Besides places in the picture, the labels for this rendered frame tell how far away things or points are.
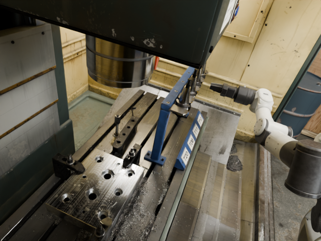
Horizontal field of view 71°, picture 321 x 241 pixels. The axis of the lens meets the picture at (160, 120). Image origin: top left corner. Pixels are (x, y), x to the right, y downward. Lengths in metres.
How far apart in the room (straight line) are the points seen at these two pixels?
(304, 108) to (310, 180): 1.94
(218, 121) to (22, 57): 1.22
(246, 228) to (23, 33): 1.28
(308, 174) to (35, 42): 0.98
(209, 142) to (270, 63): 0.61
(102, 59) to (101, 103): 1.51
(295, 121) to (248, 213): 1.57
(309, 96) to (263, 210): 1.60
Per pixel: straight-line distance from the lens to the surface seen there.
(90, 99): 2.03
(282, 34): 1.51
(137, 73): 0.50
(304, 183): 0.78
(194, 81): 0.99
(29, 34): 0.94
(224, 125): 1.63
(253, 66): 1.55
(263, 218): 1.23
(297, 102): 2.62
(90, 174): 0.91
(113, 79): 0.50
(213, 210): 1.19
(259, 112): 1.13
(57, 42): 1.12
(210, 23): 0.35
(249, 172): 1.58
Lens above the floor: 1.70
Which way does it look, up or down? 37 degrees down
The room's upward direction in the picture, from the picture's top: 12 degrees clockwise
